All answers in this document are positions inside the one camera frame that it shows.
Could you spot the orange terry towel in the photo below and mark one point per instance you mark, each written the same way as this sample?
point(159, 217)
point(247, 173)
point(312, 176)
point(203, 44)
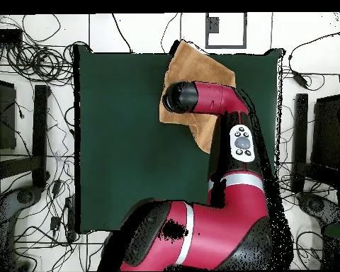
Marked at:
point(195, 68)

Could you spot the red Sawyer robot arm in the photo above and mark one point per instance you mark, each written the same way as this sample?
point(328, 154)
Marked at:
point(218, 99)

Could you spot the dark green table cloth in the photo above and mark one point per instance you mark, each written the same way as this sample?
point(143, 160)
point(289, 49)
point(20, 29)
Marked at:
point(116, 141)

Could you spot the narrow black power strip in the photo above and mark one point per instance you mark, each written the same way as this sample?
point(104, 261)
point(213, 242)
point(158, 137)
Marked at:
point(71, 218)

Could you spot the small black plug adapter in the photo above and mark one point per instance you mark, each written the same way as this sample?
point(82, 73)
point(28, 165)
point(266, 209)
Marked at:
point(55, 223)

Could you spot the black rectangular box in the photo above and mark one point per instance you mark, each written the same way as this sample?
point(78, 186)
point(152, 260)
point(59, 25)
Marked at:
point(5, 36)

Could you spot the grey square frame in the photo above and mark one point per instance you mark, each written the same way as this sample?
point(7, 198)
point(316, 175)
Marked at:
point(212, 25)

